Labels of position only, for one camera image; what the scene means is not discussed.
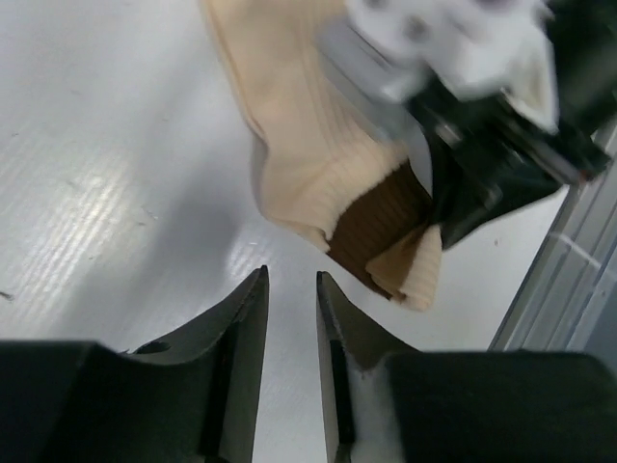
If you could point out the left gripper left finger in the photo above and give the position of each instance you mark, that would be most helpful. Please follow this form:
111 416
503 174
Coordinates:
189 396

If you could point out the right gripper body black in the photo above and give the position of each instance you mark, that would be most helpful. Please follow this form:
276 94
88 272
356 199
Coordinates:
488 161

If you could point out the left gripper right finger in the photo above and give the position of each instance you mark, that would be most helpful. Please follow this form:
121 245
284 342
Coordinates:
384 401

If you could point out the beige brown striped sock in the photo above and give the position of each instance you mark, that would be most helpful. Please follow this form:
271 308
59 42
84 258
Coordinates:
364 201

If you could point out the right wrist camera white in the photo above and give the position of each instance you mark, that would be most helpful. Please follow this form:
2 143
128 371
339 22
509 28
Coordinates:
380 54

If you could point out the aluminium rail frame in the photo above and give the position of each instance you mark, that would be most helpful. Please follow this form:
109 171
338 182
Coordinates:
567 288

